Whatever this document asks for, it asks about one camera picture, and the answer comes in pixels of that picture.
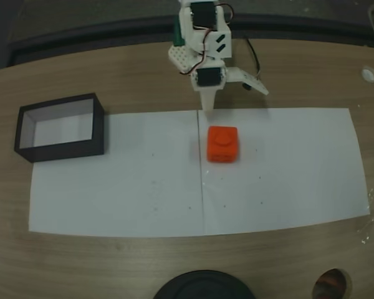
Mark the white paper sheet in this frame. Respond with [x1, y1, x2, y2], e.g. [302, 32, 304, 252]
[197, 107, 372, 235]
[28, 110, 205, 239]

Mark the dark brown open box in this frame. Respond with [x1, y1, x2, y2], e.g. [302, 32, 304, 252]
[14, 92, 106, 164]

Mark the red black motor wire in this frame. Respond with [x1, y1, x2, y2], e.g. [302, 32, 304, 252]
[219, 2, 235, 26]
[179, 29, 214, 76]

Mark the orange cube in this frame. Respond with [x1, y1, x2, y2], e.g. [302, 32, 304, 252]
[205, 125, 240, 164]

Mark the green clamp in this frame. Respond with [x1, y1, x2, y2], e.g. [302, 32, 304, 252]
[173, 16, 187, 47]

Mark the small white round cap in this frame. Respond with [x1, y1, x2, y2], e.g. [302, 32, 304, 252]
[361, 65, 374, 83]

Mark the black round object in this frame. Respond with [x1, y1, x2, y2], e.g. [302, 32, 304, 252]
[152, 270, 257, 299]

